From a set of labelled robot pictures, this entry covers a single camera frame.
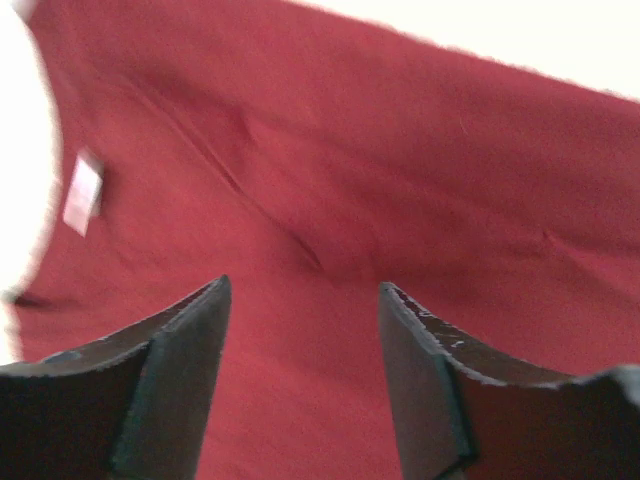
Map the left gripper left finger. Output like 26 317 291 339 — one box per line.
1 277 231 479

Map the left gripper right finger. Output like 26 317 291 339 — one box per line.
378 283 639 479

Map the dark red t-shirt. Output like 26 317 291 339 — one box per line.
17 1 639 479

